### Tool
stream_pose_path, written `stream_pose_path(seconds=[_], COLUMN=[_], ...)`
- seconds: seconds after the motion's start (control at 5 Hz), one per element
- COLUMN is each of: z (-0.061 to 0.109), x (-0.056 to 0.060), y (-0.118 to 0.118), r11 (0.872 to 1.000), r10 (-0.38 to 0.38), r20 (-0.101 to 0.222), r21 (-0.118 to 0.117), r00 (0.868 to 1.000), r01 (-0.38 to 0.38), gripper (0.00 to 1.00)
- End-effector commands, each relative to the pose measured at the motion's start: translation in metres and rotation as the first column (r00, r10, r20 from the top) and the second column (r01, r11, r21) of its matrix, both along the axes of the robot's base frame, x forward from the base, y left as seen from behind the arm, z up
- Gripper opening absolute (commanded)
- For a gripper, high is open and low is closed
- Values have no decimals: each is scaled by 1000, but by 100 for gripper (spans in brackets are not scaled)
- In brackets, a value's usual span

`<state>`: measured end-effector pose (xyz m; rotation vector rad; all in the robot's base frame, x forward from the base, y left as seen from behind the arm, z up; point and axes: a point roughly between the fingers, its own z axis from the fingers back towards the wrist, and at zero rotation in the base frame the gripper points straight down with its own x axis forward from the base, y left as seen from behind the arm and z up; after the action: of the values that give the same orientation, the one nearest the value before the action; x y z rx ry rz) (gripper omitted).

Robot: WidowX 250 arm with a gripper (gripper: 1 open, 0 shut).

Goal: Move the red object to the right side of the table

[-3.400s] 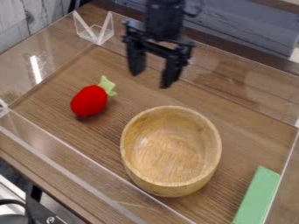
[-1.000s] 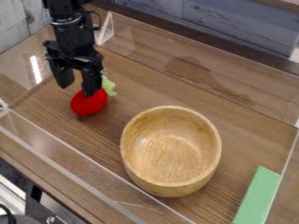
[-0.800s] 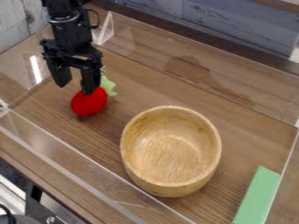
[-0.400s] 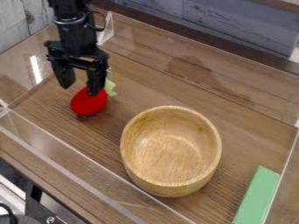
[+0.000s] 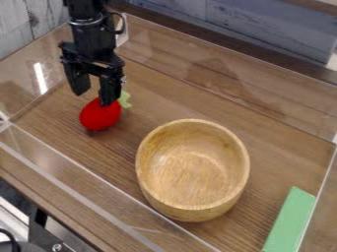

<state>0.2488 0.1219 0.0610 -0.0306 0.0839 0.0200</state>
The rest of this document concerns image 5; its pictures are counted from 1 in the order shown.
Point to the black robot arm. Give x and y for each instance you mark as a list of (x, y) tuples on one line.
[(86, 9)]

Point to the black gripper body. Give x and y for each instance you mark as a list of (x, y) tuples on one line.
[(93, 46)]

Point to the wooden bowl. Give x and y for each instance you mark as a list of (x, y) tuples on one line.
[(193, 168)]

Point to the green tape strip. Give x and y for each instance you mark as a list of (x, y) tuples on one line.
[(289, 225)]

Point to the black metal table bracket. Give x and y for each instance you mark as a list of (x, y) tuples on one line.
[(42, 237)]

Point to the clear acrylic corner bracket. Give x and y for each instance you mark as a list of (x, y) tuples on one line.
[(122, 36)]

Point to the red plush strawberry toy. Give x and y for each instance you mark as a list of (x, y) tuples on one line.
[(98, 117)]

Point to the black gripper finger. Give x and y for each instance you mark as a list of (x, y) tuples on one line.
[(78, 76), (110, 89)]

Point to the clear acrylic enclosure wall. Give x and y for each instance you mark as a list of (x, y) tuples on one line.
[(78, 174)]

